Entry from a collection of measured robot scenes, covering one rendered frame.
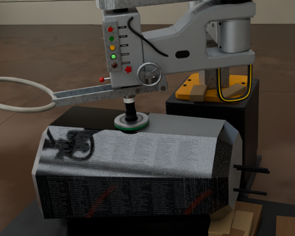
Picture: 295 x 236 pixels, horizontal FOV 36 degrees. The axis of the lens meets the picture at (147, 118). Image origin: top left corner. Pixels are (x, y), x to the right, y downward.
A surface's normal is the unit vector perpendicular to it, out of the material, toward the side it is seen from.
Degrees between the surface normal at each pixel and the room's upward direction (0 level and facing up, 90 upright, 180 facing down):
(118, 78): 90
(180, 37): 90
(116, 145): 45
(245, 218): 0
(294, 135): 0
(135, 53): 90
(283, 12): 90
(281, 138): 0
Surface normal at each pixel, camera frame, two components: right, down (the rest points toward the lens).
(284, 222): -0.08, -0.91
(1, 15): -0.32, 0.41
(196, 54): 0.12, 0.40
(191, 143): -0.27, -0.35
